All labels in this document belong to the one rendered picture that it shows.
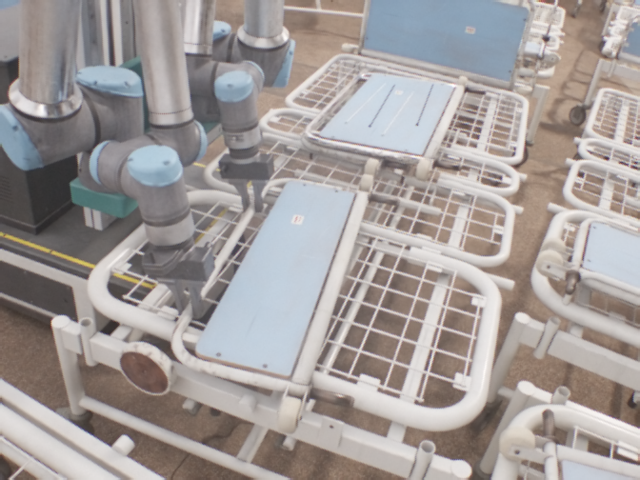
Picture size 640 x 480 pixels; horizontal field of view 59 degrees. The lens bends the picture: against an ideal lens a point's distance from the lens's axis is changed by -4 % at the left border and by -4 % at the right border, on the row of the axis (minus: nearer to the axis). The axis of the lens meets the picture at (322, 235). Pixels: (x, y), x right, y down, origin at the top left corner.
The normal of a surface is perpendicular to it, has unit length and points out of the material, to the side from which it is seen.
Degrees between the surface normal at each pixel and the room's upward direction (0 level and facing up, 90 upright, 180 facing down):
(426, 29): 90
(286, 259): 1
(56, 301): 90
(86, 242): 0
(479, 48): 90
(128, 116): 90
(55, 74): 107
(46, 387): 0
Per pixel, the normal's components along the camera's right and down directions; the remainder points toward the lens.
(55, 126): 0.48, 0.74
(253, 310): 0.09, -0.82
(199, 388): -0.32, 0.51
